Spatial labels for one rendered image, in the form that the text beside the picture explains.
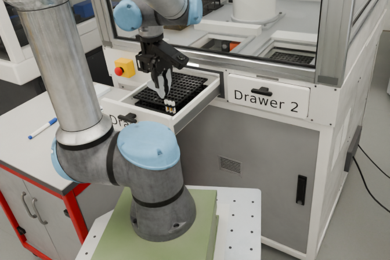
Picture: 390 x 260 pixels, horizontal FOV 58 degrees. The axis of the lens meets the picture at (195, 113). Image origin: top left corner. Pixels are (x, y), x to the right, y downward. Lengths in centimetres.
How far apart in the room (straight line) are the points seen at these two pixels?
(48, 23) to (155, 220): 43
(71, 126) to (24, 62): 113
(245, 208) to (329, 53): 51
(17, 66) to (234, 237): 128
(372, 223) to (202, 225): 135
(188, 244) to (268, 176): 76
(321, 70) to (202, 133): 61
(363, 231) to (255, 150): 81
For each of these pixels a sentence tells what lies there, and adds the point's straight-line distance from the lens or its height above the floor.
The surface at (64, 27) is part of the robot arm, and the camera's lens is 64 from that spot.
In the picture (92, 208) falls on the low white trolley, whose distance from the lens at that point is 132.
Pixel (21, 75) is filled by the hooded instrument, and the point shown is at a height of 85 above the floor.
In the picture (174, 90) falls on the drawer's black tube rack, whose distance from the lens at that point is 126.
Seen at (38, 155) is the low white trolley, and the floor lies 76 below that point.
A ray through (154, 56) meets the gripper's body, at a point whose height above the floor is 108.
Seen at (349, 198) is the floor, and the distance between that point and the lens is 214.
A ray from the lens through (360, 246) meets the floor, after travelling 194.
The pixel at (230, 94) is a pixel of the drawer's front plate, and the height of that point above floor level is 85.
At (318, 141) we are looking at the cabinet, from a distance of 129.
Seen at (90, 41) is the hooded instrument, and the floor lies 85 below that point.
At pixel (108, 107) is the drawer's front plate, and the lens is 121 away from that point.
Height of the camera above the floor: 148
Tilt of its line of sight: 32 degrees down
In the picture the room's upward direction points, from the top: 6 degrees counter-clockwise
